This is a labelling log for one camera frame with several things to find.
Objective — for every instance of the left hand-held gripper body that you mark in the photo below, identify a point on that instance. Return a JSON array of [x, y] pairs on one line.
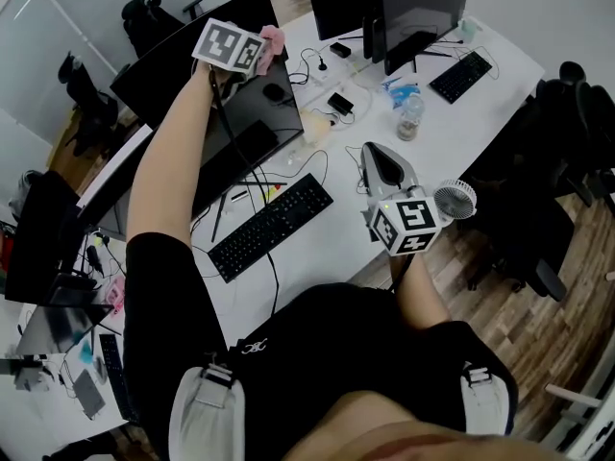
[[226, 48]]

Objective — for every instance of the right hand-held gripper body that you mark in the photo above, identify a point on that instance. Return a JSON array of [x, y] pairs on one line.
[[408, 224]]

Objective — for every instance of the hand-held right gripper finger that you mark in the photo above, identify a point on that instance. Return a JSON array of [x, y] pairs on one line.
[[406, 168], [371, 176]]

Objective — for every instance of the pink cloth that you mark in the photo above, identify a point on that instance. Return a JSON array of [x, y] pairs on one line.
[[273, 46]]

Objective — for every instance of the curved black monitor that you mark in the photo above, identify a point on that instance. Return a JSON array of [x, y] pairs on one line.
[[259, 128]]

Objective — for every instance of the person's left forearm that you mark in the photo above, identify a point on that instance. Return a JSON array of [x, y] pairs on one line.
[[163, 171]]

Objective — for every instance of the person's right forearm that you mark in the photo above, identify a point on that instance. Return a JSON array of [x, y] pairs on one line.
[[423, 296]]

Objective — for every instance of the clear plastic bottle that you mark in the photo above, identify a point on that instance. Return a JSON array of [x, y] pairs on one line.
[[410, 118]]

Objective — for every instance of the white desk fan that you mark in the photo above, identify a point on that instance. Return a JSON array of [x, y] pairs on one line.
[[455, 202]]

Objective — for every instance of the pale yellow packet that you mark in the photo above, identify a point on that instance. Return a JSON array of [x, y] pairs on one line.
[[317, 128]]

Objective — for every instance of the black office chair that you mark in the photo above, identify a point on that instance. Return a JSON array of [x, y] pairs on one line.
[[154, 22], [543, 200], [89, 104]]

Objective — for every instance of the blue tissue packet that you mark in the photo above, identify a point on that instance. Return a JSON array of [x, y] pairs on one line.
[[399, 91]]

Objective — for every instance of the black power adapter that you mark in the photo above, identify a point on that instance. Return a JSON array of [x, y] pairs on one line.
[[340, 49], [341, 104]]

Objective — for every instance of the yellow red pen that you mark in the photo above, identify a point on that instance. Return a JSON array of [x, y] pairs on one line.
[[272, 193]]

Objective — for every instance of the small black keyboard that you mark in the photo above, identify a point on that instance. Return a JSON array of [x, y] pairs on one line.
[[461, 77]]

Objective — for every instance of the wide black keyboard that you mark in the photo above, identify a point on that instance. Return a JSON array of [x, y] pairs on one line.
[[274, 226]]

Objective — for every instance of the white black marker pen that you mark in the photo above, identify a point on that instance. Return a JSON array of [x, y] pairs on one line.
[[238, 196]]

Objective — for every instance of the pale green bottle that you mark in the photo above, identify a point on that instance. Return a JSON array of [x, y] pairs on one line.
[[468, 28]]

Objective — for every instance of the person's black shirt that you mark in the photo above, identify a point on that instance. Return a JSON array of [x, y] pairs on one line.
[[312, 363]]

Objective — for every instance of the black power brick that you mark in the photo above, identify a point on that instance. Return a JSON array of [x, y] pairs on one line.
[[94, 259]]

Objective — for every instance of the pink box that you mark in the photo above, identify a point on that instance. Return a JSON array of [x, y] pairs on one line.
[[116, 296]]

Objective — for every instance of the slim black keyboard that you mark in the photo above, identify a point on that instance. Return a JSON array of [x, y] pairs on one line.
[[117, 377]]

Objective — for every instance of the grey laptop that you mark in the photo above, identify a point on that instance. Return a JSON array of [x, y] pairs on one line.
[[89, 394]]

